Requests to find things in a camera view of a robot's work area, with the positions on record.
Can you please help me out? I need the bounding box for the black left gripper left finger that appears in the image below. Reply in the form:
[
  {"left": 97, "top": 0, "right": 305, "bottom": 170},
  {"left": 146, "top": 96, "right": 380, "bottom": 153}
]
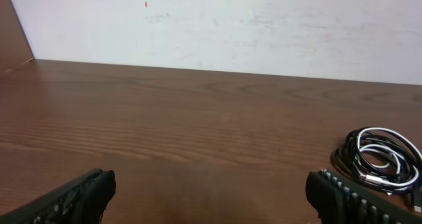
[{"left": 1, "top": 169, "right": 116, "bottom": 224}]

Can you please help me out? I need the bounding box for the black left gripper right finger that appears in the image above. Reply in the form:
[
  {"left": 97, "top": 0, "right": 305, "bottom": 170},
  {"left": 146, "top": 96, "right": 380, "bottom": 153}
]
[{"left": 305, "top": 169, "right": 421, "bottom": 224}]

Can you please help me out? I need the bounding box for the black USB cable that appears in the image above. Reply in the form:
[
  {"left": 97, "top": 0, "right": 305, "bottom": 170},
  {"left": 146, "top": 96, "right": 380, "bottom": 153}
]
[{"left": 331, "top": 127, "right": 422, "bottom": 213}]

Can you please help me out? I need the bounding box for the white USB cable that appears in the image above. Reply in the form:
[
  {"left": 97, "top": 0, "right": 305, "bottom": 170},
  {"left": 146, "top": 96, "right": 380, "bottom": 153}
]
[{"left": 355, "top": 127, "right": 422, "bottom": 188}]

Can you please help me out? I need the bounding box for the cardboard side panel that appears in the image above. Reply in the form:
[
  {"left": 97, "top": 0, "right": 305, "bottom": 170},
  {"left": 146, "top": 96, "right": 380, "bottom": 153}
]
[{"left": 0, "top": 0, "right": 34, "bottom": 74}]

